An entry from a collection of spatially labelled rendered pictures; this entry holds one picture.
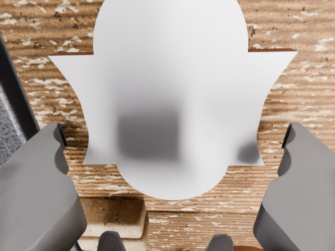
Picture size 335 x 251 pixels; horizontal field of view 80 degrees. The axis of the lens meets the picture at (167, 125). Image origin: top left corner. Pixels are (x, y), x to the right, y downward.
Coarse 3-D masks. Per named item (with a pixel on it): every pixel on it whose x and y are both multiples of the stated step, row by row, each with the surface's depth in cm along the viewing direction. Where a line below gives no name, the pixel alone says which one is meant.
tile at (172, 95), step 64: (128, 0) 9; (192, 0) 9; (64, 64) 11; (128, 64) 11; (192, 64) 11; (256, 64) 10; (128, 128) 13; (192, 128) 13; (256, 128) 12; (192, 192) 16
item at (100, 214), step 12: (84, 204) 17; (96, 204) 17; (108, 204) 17; (120, 204) 17; (132, 204) 17; (144, 204) 17; (96, 216) 16; (108, 216) 16; (120, 216) 16; (132, 216) 16; (144, 216) 17; (96, 228) 16; (108, 228) 16; (120, 228) 16; (132, 228) 16
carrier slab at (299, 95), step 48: (0, 0) 10; (48, 0) 10; (96, 0) 10; (240, 0) 10; (288, 0) 10; (48, 48) 11; (48, 96) 13; (288, 96) 12; (96, 192) 18; (240, 192) 17
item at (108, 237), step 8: (104, 232) 6; (112, 232) 6; (104, 240) 6; (112, 240) 6; (120, 240) 6; (216, 240) 5; (224, 240) 5; (232, 240) 5; (104, 248) 5; (112, 248) 5; (120, 248) 5; (208, 248) 5; (216, 248) 5; (224, 248) 5; (232, 248) 5
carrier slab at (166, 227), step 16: (160, 224) 19; (176, 224) 19; (192, 224) 19; (208, 224) 19; (224, 224) 19; (240, 224) 19; (160, 240) 21; (176, 240) 21; (192, 240) 21; (208, 240) 20; (240, 240) 20; (256, 240) 20
